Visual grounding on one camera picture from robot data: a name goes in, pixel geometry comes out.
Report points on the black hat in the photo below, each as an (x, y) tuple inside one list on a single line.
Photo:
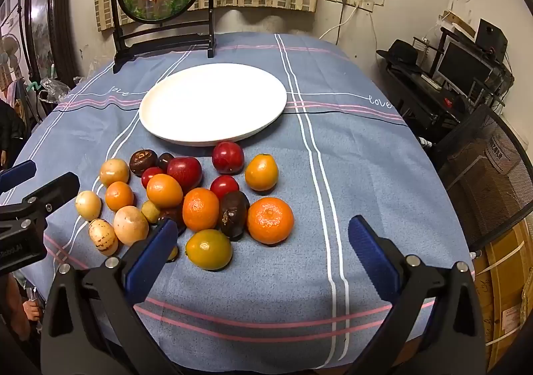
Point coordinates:
[(402, 53)]

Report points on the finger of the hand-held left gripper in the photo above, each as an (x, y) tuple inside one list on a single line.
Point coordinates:
[(16, 173), (56, 188)]

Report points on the small yellow kumquat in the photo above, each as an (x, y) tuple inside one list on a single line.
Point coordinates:
[(173, 254)]

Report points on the small orange tangerine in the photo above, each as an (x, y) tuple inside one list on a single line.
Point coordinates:
[(119, 196)]

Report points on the small yellow green fruit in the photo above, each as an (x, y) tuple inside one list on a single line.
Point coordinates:
[(150, 211)]

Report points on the spotted tan passion fruit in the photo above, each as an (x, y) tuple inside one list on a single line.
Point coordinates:
[(103, 236)]

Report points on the round red plum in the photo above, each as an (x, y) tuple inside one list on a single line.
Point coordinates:
[(227, 157)]

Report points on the small dark plum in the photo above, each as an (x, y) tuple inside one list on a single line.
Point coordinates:
[(165, 160)]

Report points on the striped blue tablecloth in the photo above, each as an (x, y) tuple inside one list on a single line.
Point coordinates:
[(291, 275)]

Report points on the standing fan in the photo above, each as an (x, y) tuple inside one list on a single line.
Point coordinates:
[(10, 54)]

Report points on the round tan passion fruit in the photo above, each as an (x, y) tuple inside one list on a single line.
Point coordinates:
[(114, 172), (88, 205)]

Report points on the small red tomato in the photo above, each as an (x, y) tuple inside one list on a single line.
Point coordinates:
[(150, 176)]

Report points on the black speaker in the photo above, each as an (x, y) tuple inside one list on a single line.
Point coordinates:
[(491, 35)]

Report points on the dark purple passion fruit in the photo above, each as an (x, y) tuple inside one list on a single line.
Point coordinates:
[(233, 214)]

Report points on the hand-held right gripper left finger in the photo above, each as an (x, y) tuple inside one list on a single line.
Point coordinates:
[(152, 258)]

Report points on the computer monitor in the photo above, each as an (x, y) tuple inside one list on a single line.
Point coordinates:
[(462, 66)]

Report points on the green orange persimmon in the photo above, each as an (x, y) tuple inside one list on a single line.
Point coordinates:
[(208, 249)]

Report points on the orange yellow persimmon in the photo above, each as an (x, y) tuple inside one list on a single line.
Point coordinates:
[(261, 172)]

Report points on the dark maroon fruit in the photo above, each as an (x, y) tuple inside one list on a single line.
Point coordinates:
[(174, 213)]

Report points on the dark brown mangosteen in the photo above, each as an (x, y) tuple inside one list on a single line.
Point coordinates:
[(143, 162)]

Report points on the dark framed mirror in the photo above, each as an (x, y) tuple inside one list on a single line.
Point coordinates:
[(46, 16)]

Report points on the large tan passion fruit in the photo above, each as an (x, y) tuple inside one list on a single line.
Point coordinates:
[(130, 225)]

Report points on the black desk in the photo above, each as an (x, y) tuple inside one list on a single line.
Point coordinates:
[(420, 102)]

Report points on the cardboard box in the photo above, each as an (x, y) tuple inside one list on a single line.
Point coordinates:
[(504, 287)]

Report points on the white round plate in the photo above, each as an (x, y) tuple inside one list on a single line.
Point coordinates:
[(212, 104)]

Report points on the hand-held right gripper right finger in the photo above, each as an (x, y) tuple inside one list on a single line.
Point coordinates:
[(370, 250)]

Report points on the clear plastic bag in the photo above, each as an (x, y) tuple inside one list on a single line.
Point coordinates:
[(52, 88)]

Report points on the large red plum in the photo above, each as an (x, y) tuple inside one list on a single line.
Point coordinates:
[(185, 173)]

